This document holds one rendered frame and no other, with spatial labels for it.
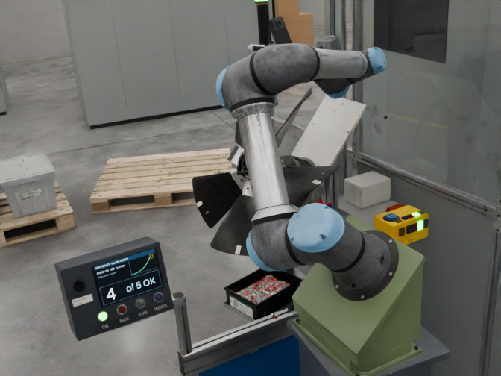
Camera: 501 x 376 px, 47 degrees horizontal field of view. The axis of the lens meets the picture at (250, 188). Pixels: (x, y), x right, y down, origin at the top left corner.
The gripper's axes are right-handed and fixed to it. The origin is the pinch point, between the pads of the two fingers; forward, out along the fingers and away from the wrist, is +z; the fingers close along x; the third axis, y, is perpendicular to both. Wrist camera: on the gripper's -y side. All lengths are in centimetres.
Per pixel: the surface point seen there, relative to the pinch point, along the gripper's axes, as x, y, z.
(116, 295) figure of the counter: -71, 50, -45
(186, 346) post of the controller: -53, 76, -40
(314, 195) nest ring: 16, 58, -6
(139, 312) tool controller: -67, 56, -46
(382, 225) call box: 21, 60, -38
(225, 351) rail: -41, 83, -40
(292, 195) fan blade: -5, 46, -25
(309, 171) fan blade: 6.5, 42.6, -17.4
